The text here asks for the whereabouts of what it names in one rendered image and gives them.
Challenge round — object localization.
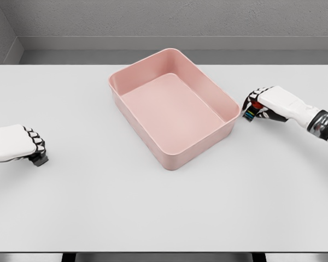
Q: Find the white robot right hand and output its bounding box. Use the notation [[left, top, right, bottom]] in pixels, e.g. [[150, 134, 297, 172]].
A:
[[241, 86, 308, 123]]

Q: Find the black switch with red button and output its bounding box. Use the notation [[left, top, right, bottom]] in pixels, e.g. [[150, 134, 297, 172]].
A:
[[243, 100, 263, 123]]

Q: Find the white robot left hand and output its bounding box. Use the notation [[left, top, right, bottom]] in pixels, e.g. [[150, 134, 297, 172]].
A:
[[0, 123, 47, 164]]

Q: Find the pink rectangular plastic basket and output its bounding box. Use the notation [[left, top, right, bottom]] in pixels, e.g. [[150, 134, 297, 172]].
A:
[[108, 47, 241, 172]]

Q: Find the dark grey industrial switch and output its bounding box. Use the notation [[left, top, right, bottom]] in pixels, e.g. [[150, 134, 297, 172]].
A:
[[30, 152, 49, 168]]

